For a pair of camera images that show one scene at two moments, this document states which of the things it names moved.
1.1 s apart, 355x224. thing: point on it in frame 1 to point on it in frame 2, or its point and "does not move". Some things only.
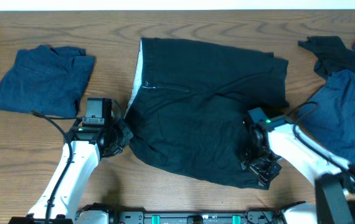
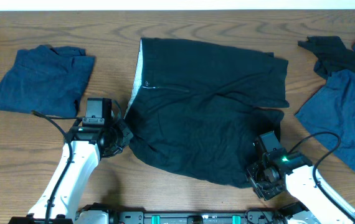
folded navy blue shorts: (49, 81) does not move
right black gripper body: (265, 170) to (259, 179)
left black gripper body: (125, 132) does not move
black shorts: (189, 103) does not move
